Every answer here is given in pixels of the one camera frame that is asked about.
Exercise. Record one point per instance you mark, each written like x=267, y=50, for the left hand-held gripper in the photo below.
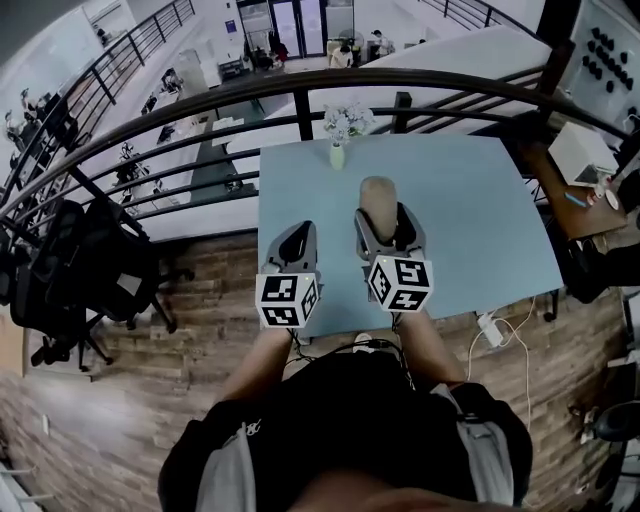
x=286, y=295

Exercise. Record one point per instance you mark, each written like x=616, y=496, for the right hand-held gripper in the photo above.
x=400, y=282

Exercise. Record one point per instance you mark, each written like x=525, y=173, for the tan rounded item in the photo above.
x=378, y=202

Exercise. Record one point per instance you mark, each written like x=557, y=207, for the person's left forearm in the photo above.
x=260, y=360

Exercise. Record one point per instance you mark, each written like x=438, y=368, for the person's right forearm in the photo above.
x=430, y=345

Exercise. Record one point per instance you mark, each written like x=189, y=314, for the light blue table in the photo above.
x=465, y=225

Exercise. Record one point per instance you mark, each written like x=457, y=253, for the pale green vase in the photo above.
x=337, y=156

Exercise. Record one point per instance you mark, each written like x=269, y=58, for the white flower bouquet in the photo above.
x=347, y=121

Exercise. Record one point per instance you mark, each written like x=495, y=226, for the white power strip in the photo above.
x=491, y=329

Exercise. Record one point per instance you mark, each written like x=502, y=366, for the black metal railing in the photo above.
x=300, y=80

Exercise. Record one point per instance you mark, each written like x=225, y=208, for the black office chair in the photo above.
x=30, y=280
x=115, y=270

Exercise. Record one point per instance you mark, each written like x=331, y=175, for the brown wooden side desk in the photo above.
x=575, y=215

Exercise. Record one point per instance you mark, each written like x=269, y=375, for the blue pen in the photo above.
x=575, y=198

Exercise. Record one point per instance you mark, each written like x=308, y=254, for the person's black and gray clothing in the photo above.
x=350, y=425

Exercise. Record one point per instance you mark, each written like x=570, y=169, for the white box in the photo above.
x=580, y=150

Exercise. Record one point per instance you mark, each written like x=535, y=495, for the black bag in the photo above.
x=600, y=270

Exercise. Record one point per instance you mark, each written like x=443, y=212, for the whiteboard with black magnets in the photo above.
x=605, y=60

